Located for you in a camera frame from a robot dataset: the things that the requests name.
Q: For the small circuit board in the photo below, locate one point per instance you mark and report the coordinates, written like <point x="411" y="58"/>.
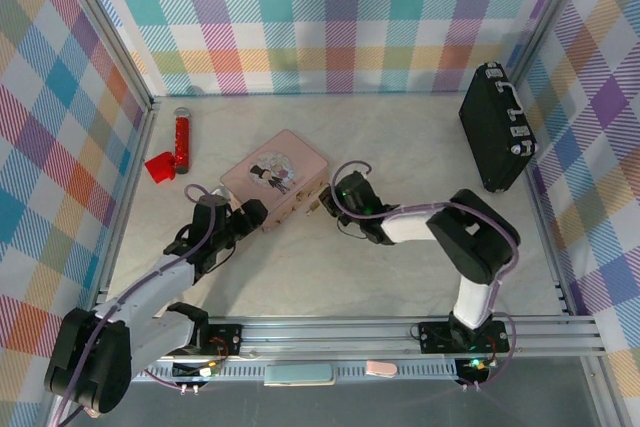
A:
<point x="472" y="368"/>
<point x="200" y="371"/>

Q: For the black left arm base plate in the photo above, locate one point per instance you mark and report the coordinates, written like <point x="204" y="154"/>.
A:
<point x="225" y="339"/>

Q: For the left small circuit board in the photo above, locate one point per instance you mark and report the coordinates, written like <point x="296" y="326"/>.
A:
<point x="200" y="371"/>

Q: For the right aluminium corner post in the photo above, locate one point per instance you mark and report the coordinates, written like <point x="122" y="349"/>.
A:
<point x="550" y="17"/>

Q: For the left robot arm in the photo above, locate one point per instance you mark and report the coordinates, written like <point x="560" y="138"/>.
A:
<point x="85" y="362"/>

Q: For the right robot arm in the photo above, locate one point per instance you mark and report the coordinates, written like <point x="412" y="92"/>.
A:
<point x="475" y="242"/>

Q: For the red glitter tube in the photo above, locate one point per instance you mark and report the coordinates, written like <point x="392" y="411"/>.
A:
<point x="182" y="142"/>

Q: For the aluminium frame rail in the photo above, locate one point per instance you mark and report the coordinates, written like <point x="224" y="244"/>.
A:
<point x="330" y="337"/>

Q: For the pink eraser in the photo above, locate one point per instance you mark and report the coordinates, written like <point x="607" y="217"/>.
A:
<point x="381" y="368"/>

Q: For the right small circuit board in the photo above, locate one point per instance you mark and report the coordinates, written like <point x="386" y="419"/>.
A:
<point x="472" y="368"/>

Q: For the black briefcase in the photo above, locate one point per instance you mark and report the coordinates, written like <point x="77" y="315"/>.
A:
<point x="492" y="132"/>

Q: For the grey-blue rectangular block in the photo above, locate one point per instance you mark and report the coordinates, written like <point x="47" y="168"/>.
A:
<point x="298" y="375"/>

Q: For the pink tin box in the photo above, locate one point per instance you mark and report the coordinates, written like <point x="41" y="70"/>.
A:
<point x="275" y="177"/>

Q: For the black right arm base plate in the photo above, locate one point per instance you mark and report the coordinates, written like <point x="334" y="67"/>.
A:
<point x="435" y="337"/>

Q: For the aluminium corner post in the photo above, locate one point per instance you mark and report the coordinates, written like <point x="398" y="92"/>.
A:
<point x="100" y="22"/>
<point x="550" y="17"/>

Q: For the red plastic block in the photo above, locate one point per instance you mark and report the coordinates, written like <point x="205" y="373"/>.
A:
<point x="159" y="168"/>

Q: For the left aluminium corner post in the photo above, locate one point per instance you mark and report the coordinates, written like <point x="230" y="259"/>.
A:
<point x="100" y="22"/>

